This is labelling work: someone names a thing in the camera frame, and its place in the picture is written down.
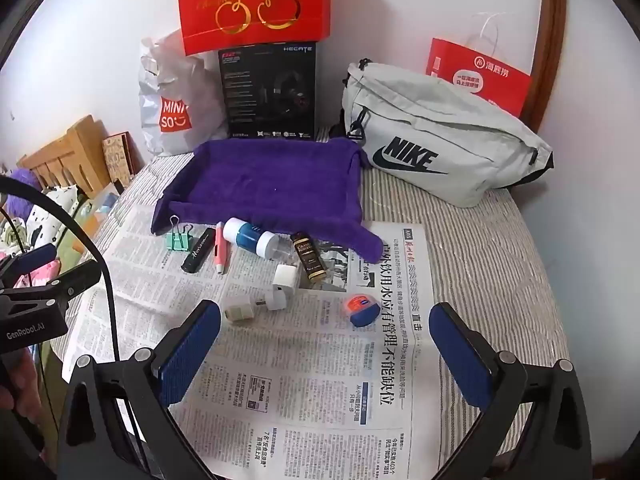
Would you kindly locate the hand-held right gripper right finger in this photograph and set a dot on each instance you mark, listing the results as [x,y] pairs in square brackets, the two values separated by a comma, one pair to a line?
[460,355]

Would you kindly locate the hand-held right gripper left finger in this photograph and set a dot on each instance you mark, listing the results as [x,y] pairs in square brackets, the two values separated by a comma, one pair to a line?
[192,355]

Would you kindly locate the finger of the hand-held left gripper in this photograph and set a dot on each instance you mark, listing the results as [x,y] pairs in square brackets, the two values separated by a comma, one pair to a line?
[75,280]
[35,258]

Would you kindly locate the small white cylinder adapter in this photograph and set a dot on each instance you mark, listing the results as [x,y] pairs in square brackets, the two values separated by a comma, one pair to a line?
[239,312]

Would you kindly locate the black tube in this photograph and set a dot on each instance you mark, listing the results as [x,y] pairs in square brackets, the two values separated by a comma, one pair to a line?
[197,255]

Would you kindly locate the white plug adapter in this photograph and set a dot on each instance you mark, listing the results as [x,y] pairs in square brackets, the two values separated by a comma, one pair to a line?
[277,300]

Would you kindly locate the pink pen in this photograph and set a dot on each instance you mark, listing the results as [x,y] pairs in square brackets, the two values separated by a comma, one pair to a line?
[221,252]

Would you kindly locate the blue round tin orange lid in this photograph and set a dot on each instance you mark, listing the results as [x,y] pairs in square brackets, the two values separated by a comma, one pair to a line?
[362,311]

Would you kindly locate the green binder clip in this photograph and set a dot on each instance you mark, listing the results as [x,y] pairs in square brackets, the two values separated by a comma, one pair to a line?
[179,241]

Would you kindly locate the white cube charger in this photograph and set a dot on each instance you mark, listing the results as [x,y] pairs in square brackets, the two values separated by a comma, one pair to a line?
[284,276]

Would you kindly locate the small black gold bottle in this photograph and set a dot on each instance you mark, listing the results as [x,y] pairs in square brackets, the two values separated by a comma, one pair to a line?
[307,256]

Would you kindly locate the person's left hand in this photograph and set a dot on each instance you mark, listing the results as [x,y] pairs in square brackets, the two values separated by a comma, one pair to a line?
[12,375]

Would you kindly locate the white spotted pillow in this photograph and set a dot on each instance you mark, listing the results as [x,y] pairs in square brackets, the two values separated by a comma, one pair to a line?
[45,215]

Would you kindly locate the purple plush toy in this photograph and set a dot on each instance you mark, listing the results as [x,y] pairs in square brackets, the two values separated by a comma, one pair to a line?
[22,180]

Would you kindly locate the wooden headboard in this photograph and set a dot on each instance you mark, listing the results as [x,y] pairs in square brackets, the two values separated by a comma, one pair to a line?
[75,150]

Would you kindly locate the newspaper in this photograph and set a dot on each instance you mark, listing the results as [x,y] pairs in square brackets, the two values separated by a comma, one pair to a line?
[310,360]

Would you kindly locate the brown patterned card box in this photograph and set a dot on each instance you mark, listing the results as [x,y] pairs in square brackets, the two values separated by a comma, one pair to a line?
[117,157]

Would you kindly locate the white and blue bottle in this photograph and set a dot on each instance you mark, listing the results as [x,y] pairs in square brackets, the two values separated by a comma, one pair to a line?
[250,235]

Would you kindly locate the purple towel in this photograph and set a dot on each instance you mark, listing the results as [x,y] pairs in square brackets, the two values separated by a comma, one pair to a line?
[265,185]

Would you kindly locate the white plastic shopping bag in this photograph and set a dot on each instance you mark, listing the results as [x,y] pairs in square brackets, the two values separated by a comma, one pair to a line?
[170,80]

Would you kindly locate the grey waist bag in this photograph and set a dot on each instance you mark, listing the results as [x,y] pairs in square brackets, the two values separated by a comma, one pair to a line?
[450,120]

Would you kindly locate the black headphone box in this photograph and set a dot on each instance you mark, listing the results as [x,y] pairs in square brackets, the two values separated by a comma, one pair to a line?
[250,105]

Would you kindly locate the brown wooden door frame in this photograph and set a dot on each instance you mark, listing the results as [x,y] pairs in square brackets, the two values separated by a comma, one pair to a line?
[550,35]

